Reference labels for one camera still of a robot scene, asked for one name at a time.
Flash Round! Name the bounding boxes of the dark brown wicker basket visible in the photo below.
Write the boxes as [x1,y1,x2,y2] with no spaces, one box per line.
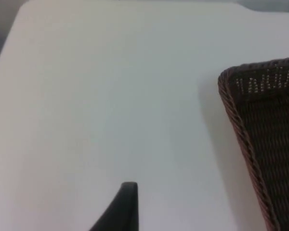
[217,57,289,231]

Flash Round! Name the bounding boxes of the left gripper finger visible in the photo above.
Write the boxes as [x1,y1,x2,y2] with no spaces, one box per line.
[88,181,140,231]

